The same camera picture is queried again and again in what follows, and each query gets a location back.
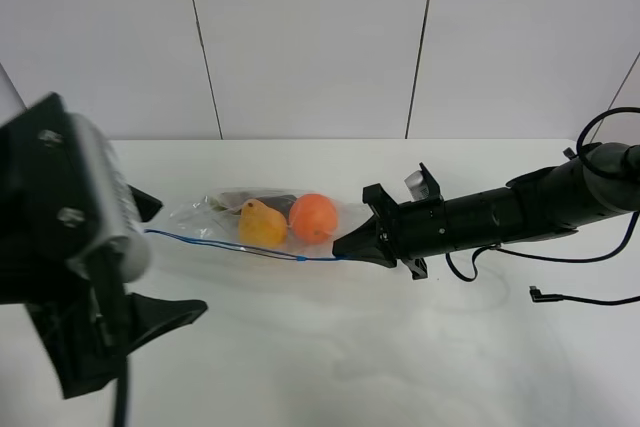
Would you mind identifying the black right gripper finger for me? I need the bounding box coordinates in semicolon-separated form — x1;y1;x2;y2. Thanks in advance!
332;216;383;263

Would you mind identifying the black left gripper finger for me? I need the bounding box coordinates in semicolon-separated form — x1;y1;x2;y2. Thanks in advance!
117;293;208;360
129;185;163;221

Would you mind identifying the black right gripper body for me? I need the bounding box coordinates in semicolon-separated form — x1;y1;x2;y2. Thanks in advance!
361;184;515;278

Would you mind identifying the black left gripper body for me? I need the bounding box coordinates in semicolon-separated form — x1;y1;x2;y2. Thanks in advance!
1;93;129;400

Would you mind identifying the clear zip bag blue seal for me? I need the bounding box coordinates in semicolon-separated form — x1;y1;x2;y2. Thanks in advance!
145;187;370;262

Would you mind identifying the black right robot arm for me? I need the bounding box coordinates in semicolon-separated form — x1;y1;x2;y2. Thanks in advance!
332;143;639;279

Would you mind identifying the orange fruit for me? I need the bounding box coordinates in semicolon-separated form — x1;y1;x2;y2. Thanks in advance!
288;193;338;245

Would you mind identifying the dark purple eggplant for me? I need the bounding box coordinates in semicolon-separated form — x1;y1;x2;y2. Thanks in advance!
211;191;297;217

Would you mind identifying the yellow pear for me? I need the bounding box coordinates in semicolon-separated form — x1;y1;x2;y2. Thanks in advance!
238;199;288;249

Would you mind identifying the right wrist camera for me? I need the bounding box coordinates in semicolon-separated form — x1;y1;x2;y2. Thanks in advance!
404;162;444;204

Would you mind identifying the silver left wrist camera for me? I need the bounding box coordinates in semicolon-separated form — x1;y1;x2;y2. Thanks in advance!
68;114;152;283

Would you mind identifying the black cable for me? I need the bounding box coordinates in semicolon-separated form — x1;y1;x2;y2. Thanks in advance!
444;106;640;306

